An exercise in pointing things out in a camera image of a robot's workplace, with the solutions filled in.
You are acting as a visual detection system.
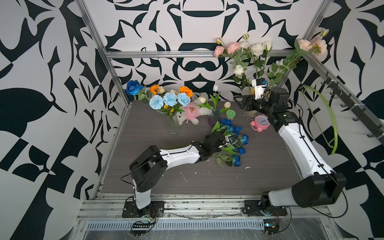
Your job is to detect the picked blue tulip bunch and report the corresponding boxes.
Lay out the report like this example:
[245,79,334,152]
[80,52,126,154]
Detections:
[211,119,242,139]

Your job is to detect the light blue carnation stems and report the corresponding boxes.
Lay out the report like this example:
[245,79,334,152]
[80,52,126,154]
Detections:
[149,93,191,110]

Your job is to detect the corner blue rose stem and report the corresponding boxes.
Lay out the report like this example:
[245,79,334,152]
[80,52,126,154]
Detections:
[125,80,152,104]

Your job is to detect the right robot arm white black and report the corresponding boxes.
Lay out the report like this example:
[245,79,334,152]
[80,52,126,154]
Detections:
[234,87,347,212]

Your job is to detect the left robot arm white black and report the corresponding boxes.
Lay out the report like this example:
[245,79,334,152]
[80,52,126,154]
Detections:
[129,131,234,210]

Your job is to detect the dark purple glass vase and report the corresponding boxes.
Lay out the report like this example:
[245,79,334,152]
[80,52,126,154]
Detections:
[208,111,222,128]

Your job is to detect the clear glass vase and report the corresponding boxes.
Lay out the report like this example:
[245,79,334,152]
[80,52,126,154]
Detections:
[167,115,181,135]

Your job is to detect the small green cup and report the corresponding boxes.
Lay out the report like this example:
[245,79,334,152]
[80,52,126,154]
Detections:
[226,109,236,121]

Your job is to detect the pink alarm clock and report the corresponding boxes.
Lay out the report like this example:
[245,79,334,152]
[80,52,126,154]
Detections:
[250,115,270,133]

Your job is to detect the blue white tulip bunch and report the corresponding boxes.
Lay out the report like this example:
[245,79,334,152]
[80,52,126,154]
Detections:
[198,85,231,116]

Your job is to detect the white rose stems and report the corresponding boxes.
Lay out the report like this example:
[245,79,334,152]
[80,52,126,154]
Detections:
[240,33,273,89]

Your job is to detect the white plush toy pink shirt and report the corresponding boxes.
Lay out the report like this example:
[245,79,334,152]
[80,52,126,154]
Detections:
[176,97,213,126]

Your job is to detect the pink rose stem left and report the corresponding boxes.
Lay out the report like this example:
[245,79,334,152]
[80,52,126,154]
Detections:
[214,38,253,89]

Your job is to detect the pink rose stem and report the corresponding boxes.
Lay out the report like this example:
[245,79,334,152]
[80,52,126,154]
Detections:
[267,29,330,88]
[214,38,253,89]

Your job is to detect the blue orange mixed bouquet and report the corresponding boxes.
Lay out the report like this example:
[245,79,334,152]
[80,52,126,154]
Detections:
[138,85,194,117]

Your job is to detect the pink rose stem right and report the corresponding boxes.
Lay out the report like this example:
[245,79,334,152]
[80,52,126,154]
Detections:
[267,29,330,88]

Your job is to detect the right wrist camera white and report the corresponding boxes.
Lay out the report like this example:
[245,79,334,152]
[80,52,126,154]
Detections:
[251,78,268,100]

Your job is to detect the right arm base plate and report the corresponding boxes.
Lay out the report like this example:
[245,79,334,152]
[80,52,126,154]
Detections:
[242,200,288,217]

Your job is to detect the right controller board with wires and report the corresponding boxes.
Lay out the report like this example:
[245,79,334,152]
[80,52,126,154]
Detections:
[264,207,293,236]

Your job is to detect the controller board with wires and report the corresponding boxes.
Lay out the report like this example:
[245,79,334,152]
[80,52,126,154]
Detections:
[130,218,157,237]
[264,207,293,236]

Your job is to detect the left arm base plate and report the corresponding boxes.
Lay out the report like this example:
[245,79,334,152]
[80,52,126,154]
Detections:
[122,201,165,219]

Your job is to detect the black hook rail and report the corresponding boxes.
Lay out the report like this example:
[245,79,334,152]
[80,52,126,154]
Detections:
[322,72,384,145]

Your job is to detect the left controller board with wires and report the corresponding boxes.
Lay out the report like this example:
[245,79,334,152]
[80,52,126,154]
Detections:
[130,218,157,237]

